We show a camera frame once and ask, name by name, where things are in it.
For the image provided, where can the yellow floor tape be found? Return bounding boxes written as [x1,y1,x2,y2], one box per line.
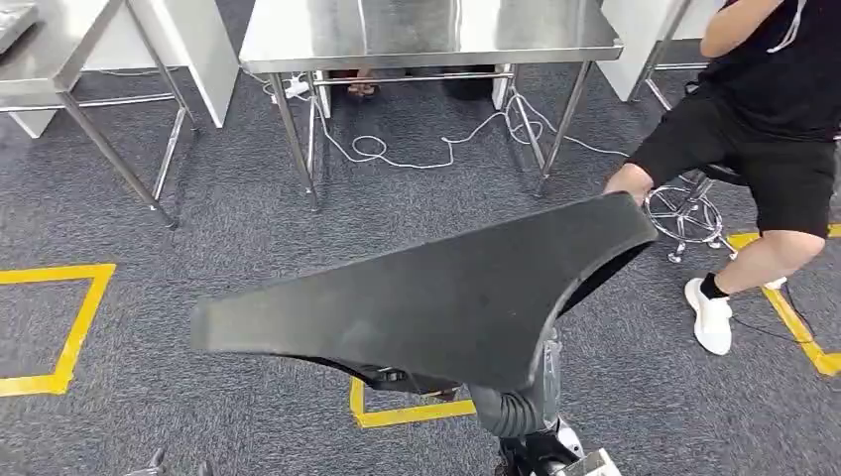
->
[0,263,118,399]
[725,223,841,379]
[349,377,478,430]

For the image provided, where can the black plastic panel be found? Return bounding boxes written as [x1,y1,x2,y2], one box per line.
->
[189,191,661,396]

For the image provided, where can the chrome stool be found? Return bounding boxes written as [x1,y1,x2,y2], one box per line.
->
[643,163,748,266]

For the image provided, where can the person's feet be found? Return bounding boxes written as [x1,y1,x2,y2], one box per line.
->
[346,67,382,101]

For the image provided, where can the person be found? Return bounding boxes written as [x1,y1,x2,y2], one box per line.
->
[603,0,841,357]

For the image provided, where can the thin black floor cable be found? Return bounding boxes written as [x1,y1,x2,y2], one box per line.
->
[731,281,818,345]

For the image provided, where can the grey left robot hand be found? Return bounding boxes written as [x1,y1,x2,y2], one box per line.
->
[123,447,215,476]

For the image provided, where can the white cable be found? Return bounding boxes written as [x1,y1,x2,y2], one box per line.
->
[313,90,630,172]

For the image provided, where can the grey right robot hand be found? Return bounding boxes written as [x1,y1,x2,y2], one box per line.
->
[467,326,565,425]

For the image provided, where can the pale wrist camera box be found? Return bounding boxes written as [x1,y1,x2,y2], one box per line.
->
[563,449,624,476]

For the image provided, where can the steel table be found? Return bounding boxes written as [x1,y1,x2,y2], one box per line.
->
[627,0,712,112]
[239,0,625,213]
[0,0,199,231]

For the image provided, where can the white panel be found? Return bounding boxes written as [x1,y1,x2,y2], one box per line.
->
[596,0,725,104]
[81,0,242,131]

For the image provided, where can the white power strip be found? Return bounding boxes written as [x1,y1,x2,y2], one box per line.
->
[271,73,312,104]

